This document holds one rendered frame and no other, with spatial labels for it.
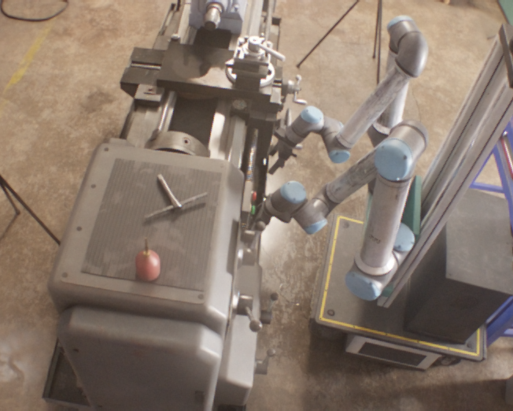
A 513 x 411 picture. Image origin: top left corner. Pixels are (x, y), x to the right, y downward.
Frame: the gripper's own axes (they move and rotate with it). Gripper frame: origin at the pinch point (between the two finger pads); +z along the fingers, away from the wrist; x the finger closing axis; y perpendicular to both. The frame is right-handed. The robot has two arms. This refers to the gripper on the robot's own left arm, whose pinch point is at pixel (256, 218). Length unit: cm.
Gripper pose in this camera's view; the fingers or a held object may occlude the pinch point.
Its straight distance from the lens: 233.3
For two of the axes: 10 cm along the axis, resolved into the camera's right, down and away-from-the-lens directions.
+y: -8.0, -5.5, -2.3
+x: -3.8, 7.7, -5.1
